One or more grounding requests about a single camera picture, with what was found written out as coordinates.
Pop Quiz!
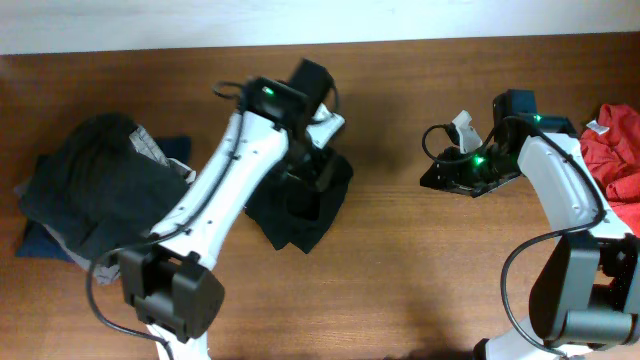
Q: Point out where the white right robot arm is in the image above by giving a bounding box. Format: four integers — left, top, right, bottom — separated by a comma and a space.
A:
420, 112, 639, 359

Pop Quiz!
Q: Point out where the black polo shirt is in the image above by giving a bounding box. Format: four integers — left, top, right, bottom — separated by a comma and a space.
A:
245, 155, 354, 254

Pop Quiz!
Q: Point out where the dark folded garment on pile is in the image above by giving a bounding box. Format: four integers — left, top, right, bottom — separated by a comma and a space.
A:
19, 113, 188, 260

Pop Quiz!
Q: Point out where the grey folded garment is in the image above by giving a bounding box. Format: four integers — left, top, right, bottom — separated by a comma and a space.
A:
42, 126, 196, 270

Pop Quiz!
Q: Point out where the red garment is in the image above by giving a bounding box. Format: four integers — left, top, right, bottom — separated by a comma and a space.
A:
580, 104, 639, 236

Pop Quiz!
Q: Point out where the navy folded garment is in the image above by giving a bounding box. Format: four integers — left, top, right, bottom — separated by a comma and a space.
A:
14, 135, 192, 263

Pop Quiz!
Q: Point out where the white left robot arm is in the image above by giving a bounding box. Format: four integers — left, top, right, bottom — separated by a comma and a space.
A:
117, 75, 353, 359

